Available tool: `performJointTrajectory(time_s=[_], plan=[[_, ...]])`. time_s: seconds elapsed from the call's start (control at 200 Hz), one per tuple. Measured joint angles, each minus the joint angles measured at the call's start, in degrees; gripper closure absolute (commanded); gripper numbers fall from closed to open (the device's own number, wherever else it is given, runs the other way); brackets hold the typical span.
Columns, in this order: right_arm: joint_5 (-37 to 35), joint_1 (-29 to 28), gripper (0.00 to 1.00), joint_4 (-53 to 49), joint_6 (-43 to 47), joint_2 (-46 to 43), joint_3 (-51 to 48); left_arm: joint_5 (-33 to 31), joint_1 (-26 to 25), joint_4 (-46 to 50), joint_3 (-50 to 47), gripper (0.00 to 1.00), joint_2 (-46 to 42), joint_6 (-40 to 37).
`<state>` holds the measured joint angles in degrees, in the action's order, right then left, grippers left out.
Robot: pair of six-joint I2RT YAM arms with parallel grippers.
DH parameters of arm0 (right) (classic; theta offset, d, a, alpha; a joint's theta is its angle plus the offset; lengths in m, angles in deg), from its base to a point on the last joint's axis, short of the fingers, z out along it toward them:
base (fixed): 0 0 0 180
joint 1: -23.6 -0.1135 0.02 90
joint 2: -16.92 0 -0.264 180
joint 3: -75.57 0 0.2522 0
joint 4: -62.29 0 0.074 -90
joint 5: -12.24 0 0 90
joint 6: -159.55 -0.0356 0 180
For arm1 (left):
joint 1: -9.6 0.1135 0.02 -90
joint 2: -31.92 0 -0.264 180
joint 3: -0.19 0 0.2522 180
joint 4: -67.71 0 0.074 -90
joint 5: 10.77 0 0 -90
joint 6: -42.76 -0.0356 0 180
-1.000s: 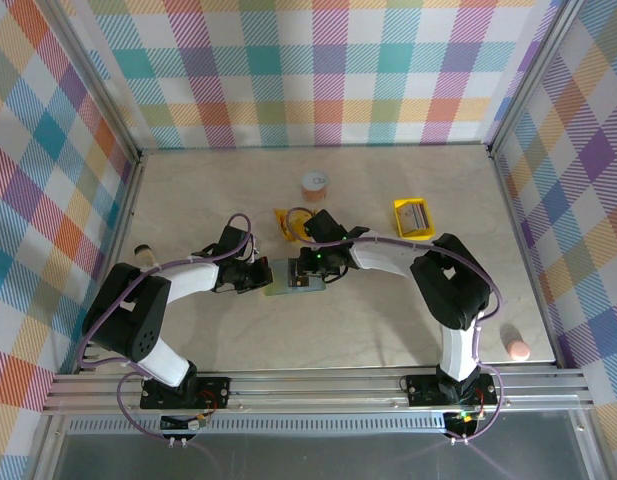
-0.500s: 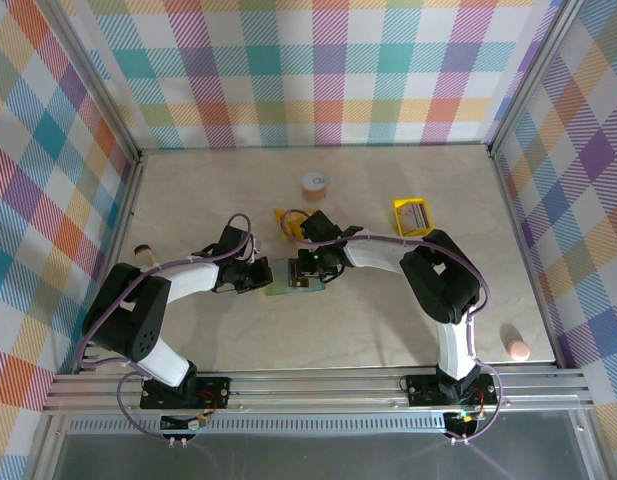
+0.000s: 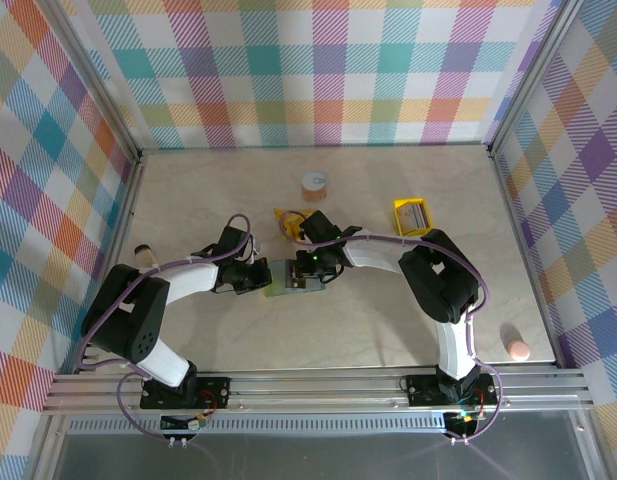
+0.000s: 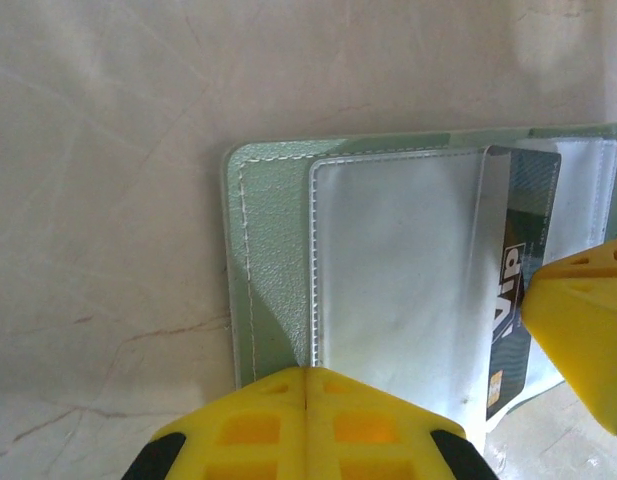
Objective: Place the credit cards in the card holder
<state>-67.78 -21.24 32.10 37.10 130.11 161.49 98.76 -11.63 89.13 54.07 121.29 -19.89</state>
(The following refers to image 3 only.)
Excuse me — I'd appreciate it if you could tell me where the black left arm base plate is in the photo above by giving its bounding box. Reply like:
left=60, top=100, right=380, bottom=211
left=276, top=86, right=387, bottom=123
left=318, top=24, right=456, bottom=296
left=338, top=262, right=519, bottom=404
left=139, top=375, right=233, bottom=411

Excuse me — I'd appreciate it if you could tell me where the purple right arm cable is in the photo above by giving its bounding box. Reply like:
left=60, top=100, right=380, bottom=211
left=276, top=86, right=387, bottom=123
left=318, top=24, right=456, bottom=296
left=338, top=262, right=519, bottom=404
left=279, top=209, right=504, bottom=444

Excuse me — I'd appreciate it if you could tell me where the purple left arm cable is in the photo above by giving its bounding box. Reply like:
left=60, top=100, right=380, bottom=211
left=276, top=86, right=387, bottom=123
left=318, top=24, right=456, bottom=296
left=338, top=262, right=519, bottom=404
left=76, top=213, right=254, bottom=444

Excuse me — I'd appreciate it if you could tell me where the pink cylinder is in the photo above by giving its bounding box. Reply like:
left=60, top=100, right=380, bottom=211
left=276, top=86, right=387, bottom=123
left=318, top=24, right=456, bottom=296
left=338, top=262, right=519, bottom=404
left=505, top=338, right=531, bottom=363

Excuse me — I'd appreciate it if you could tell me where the yellow snack packet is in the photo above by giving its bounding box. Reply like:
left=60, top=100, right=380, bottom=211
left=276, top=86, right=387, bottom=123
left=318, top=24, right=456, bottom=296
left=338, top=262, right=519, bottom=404
left=272, top=207, right=309, bottom=244

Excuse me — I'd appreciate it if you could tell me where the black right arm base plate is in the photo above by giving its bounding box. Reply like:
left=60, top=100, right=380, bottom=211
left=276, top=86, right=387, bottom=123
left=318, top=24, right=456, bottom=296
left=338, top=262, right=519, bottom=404
left=405, top=373, right=499, bottom=407

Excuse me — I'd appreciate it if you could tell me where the aluminium mounting rail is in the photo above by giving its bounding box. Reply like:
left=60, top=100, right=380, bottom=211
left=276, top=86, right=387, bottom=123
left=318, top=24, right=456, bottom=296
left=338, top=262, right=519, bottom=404
left=42, top=367, right=597, bottom=416

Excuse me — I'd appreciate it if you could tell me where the small circuit board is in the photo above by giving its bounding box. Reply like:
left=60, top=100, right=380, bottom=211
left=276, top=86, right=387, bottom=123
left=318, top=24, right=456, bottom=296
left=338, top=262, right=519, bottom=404
left=160, top=413, right=209, bottom=432
left=445, top=410, right=482, bottom=435

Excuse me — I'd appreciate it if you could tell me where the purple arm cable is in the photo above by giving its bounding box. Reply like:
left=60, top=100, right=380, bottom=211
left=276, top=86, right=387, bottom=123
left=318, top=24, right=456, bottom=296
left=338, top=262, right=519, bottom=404
left=76, top=213, right=254, bottom=444
left=279, top=209, right=504, bottom=444

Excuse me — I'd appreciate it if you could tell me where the pale pink blue card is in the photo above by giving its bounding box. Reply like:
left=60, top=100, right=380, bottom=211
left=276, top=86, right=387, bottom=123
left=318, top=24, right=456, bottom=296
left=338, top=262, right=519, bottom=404
left=398, top=203, right=430, bottom=232

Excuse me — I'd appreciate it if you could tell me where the orange tin can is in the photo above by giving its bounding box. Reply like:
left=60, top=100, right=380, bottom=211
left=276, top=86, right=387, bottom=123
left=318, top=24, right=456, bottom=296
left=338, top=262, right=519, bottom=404
left=300, top=170, right=333, bottom=203

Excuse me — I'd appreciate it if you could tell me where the yellow card bin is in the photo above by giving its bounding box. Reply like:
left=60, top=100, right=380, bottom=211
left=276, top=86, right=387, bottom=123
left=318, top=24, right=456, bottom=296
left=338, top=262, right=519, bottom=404
left=392, top=198, right=434, bottom=237

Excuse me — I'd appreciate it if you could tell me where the perforated metal strip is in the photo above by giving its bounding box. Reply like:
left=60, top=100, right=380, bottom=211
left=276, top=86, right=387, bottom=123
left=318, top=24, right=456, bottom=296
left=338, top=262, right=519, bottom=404
left=67, top=418, right=452, bottom=435

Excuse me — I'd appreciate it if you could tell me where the aluminium table side rail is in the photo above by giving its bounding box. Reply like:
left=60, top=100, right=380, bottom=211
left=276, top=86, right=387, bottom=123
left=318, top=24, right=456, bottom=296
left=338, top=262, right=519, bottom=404
left=487, top=144, right=564, bottom=371
left=70, top=152, right=147, bottom=374

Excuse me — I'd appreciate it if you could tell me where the aluminium frame post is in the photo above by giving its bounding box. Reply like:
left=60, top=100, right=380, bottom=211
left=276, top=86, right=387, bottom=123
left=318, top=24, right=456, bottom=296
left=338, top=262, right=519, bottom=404
left=486, top=0, right=588, bottom=159
left=37, top=0, right=145, bottom=162

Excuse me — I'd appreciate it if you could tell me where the grey metal sheet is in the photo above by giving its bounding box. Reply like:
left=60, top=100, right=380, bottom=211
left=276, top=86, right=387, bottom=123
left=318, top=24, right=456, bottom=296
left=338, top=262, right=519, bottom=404
left=35, top=414, right=609, bottom=480

